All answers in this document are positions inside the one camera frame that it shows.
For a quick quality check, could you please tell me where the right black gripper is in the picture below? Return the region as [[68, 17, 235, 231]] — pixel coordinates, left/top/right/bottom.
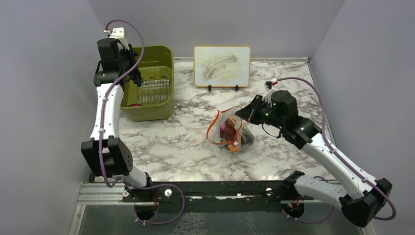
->
[[236, 94, 285, 130]]

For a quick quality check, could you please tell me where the black toy grape bunch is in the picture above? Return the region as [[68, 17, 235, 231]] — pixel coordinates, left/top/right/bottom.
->
[[128, 67, 143, 87]]

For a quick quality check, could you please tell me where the clear zip bag orange zipper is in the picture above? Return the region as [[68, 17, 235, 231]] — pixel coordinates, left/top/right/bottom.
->
[[206, 106, 255, 153]]

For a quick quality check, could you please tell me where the orange toy carrot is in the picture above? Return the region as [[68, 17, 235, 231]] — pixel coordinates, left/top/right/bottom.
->
[[227, 143, 240, 153]]

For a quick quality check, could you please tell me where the olive green plastic bin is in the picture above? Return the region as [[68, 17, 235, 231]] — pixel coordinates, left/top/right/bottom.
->
[[120, 45, 174, 122]]

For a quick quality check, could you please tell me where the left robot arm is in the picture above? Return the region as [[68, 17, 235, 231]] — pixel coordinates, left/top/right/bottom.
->
[[80, 37, 154, 201]]

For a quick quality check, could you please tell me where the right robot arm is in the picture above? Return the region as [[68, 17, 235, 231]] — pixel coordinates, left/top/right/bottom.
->
[[235, 90, 392, 228]]

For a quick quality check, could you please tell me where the small magenta toy piece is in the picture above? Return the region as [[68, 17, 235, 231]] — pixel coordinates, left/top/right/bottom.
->
[[128, 103, 142, 107]]

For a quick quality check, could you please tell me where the framed painting on stand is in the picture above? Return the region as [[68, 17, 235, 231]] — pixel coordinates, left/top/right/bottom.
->
[[193, 45, 251, 91]]

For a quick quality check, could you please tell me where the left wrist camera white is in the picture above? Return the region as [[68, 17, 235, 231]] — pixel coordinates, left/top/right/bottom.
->
[[103, 27, 129, 49]]

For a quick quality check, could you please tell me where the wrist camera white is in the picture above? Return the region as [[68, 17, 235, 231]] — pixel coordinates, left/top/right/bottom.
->
[[103, 27, 129, 49], [262, 78, 279, 103]]

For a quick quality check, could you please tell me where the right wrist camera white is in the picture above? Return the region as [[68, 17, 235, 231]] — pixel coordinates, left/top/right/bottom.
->
[[262, 78, 279, 103]]

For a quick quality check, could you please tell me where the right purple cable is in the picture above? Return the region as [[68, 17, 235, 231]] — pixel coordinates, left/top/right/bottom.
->
[[266, 77, 397, 225]]

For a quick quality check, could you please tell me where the purple cable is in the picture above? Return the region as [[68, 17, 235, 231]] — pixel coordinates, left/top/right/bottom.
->
[[97, 19, 186, 226], [266, 77, 397, 225]]

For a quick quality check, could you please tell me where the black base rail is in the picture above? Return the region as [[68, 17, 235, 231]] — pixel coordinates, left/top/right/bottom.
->
[[122, 180, 311, 214]]

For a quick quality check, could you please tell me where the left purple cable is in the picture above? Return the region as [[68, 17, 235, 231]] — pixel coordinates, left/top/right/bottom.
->
[[97, 19, 186, 226]]

